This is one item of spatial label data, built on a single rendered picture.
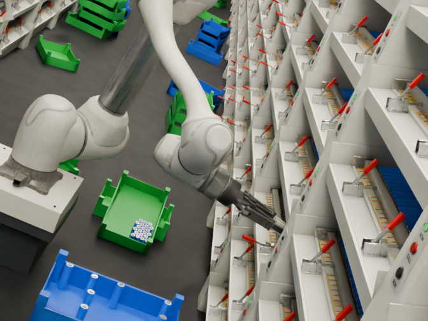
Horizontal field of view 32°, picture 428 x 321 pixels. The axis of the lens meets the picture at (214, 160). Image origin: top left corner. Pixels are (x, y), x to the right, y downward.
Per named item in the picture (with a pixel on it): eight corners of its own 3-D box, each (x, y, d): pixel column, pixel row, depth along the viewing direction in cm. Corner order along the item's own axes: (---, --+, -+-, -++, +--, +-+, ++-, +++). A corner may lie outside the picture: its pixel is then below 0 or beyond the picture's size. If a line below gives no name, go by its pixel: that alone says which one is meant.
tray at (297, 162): (287, 233, 187) (295, 181, 182) (277, 153, 244) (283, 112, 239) (368, 242, 187) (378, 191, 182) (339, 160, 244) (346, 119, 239)
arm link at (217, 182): (216, 157, 205) (234, 169, 206) (197, 182, 208) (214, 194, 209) (214, 169, 197) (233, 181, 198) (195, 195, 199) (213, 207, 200)
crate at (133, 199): (146, 255, 284) (152, 242, 279) (96, 235, 282) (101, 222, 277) (165, 200, 306) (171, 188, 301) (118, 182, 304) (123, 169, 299)
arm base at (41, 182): (-14, 176, 229) (-8, 160, 228) (13, 155, 250) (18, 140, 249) (41, 200, 230) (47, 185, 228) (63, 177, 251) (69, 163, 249)
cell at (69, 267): (55, 288, 167) (65, 264, 165) (57, 284, 169) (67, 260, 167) (64, 291, 168) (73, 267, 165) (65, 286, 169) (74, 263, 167)
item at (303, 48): (300, 93, 246) (306, 51, 242) (289, 55, 303) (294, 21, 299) (362, 100, 246) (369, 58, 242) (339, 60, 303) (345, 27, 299)
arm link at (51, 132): (0, 146, 239) (21, 85, 232) (47, 148, 252) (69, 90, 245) (26, 172, 229) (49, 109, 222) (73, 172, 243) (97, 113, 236)
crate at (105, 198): (92, 213, 297) (99, 196, 294) (101, 194, 316) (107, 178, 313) (162, 241, 300) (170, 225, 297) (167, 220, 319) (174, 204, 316)
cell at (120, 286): (106, 307, 169) (116, 284, 167) (107, 303, 170) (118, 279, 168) (114, 310, 169) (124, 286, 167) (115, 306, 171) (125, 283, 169)
